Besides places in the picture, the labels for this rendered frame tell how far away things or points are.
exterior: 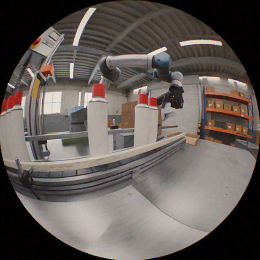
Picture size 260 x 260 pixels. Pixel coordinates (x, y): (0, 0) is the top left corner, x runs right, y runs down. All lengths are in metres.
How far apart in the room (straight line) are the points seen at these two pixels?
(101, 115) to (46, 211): 0.22
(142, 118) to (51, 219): 0.31
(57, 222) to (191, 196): 0.27
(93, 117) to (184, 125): 4.19
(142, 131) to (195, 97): 4.18
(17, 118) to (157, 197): 0.39
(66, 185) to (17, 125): 0.19
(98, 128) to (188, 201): 0.27
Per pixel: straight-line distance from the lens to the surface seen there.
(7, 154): 0.36
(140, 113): 0.24
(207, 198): 0.27
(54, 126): 5.91
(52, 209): 0.16
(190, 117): 4.21
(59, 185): 0.22
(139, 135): 0.25
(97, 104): 0.17
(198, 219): 0.22
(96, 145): 0.18
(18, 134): 0.27
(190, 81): 4.52
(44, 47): 0.50
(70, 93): 5.95
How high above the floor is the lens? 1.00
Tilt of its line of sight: 9 degrees down
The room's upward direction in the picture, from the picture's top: 2 degrees clockwise
